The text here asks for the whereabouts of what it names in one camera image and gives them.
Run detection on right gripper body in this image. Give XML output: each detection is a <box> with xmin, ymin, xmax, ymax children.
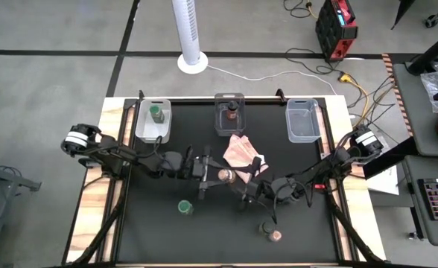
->
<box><xmin>243</xmin><ymin>156</ymin><xmax>278</xmax><ymax>210</ymax></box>

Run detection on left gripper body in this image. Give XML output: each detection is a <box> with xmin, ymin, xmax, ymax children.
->
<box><xmin>183</xmin><ymin>146</ymin><xmax>212</xmax><ymax>201</ymax></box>

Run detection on green lid herb jar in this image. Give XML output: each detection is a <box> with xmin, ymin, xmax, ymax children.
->
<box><xmin>148</xmin><ymin>105</ymin><xmax>166</xmax><ymax>124</ymax></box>
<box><xmin>177</xmin><ymin>200</ymin><xmax>195</xmax><ymax>217</ymax></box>

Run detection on red spice bottle black cap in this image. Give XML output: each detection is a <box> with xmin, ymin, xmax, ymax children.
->
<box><xmin>226</xmin><ymin>100</ymin><xmax>239</xmax><ymax>122</ymax></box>

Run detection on pink folded cloth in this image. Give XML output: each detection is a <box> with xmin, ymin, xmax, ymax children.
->
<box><xmin>222</xmin><ymin>134</ymin><xmax>270</xmax><ymax>185</ymax></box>

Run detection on smoky grey clear bin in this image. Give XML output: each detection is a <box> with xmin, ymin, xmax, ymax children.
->
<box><xmin>214</xmin><ymin>92</ymin><xmax>247</xmax><ymax>138</ymax></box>

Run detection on black table mat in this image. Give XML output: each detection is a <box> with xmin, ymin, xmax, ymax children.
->
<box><xmin>116</xmin><ymin>100</ymin><xmax>340</xmax><ymax>264</ymax></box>

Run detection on white plastic bin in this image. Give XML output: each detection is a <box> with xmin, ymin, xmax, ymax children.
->
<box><xmin>134</xmin><ymin>98</ymin><xmax>172</xmax><ymax>144</ymax></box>

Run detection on clear plastic bin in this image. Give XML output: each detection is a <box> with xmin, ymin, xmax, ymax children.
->
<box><xmin>285</xmin><ymin>98</ymin><xmax>321</xmax><ymax>144</ymax></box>

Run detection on white paper sheet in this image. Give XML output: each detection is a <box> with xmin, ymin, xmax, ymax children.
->
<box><xmin>366</xmin><ymin>165</ymin><xmax>401</xmax><ymax>197</ymax></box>

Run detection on black desk beam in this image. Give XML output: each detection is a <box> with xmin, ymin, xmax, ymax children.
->
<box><xmin>362</xmin><ymin>136</ymin><xmax>417</xmax><ymax>180</ymax></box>

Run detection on white tower fan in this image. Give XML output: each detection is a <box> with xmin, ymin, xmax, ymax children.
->
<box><xmin>171</xmin><ymin>0</ymin><xmax>209</xmax><ymax>75</ymax></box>

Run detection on red black power unit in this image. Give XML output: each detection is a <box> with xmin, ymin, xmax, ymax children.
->
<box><xmin>314</xmin><ymin>0</ymin><xmax>359</xmax><ymax>63</ymax></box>

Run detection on striped hazard tape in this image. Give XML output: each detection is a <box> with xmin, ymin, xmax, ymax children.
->
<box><xmin>381</xmin><ymin>53</ymin><xmax>413</xmax><ymax>135</ymax></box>

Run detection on grey metal stand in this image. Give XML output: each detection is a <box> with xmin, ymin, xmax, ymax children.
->
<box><xmin>0</xmin><ymin>148</ymin><xmax>43</xmax><ymax>268</ymax></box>

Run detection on thick black desk leg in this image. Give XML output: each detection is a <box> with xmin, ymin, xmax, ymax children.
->
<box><xmin>406</xmin><ymin>24</ymin><xmax>438</xmax><ymax>76</ymax></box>

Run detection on thin black desk leg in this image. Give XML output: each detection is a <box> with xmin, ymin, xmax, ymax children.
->
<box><xmin>390</xmin><ymin>0</ymin><xmax>417</xmax><ymax>31</ymax></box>

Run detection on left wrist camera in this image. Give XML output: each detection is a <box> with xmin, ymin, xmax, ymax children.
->
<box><xmin>191</xmin><ymin>158</ymin><xmax>205</xmax><ymax>179</ymax></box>

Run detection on black aluminium table frame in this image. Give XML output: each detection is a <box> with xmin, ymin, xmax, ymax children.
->
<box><xmin>64</xmin><ymin>89</ymin><xmax>387</xmax><ymax>268</ymax></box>

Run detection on white fan cable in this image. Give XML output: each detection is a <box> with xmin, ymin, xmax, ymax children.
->
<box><xmin>206</xmin><ymin>64</ymin><xmax>338</xmax><ymax>96</ymax></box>

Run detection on long black floor cable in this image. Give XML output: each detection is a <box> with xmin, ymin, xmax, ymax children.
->
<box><xmin>285</xmin><ymin>47</ymin><xmax>345</xmax><ymax>75</ymax></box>

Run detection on yellow cable with plug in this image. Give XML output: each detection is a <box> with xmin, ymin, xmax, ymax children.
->
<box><xmin>337</xmin><ymin>72</ymin><xmax>371</xmax><ymax>126</ymax></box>

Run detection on black cable bundle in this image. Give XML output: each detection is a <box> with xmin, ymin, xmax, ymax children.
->
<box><xmin>347</xmin><ymin>74</ymin><xmax>413</xmax><ymax>130</ymax></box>

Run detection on thin black floor cable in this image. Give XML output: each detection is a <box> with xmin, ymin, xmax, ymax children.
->
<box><xmin>282</xmin><ymin>0</ymin><xmax>319</xmax><ymax>19</ymax></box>

